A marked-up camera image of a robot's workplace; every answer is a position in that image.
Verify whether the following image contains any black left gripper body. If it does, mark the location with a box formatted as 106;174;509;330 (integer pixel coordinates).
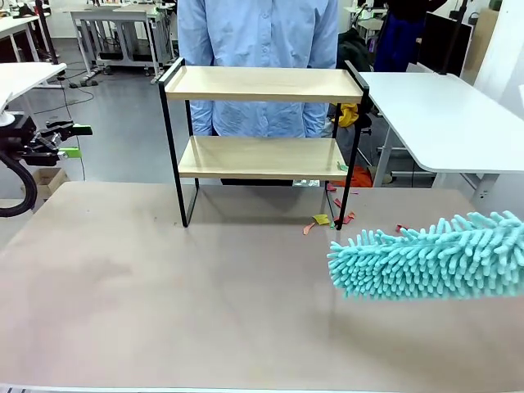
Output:
0;114;40;160

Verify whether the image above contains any teal microfibre duster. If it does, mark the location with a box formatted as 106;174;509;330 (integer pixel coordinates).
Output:
326;210;524;302

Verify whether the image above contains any person's right forearm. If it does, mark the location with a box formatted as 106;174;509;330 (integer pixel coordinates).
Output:
188;101;215;137

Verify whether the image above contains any person's left forearm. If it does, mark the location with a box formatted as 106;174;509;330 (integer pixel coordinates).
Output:
304;102;330;138

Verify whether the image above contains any open cardboard box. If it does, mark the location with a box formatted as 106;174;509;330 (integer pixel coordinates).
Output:
31;166;70;202

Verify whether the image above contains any black pole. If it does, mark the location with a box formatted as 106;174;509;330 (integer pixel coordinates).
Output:
34;0;59;66

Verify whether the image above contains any white background desk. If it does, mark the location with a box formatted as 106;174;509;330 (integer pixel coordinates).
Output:
0;11;52;62

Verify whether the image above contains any grey metal workbench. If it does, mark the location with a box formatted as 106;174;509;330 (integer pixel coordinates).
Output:
70;7;183;88

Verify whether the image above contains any person in blue shirt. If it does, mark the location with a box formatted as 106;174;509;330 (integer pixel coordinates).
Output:
176;0;340;186

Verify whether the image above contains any yellow cloth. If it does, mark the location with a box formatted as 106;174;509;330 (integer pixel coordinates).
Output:
330;102;360;129

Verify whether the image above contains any black jacket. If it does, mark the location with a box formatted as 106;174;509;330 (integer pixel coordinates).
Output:
336;28;372;73

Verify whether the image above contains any black office chair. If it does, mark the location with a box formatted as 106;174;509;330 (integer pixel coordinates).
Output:
355;106;376;138

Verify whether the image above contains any orange cloth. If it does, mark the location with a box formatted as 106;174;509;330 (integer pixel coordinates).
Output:
350;165;376;188

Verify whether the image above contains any background person in dark clothes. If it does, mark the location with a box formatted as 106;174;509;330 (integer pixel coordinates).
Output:
373;0;447;74

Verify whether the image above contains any large white desk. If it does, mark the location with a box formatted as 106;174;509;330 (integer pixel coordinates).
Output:
358;71;524;201

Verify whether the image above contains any black panel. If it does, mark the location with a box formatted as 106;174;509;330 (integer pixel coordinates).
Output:
421;11;472;77

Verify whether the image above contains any brown cardboard sheet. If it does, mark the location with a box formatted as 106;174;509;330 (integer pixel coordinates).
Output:
464;7;501;83

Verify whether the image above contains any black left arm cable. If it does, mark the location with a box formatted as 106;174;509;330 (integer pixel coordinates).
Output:
0;151;38;218

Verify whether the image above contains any black frame wooden shelf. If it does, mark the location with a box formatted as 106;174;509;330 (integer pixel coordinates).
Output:
157;56;370;232

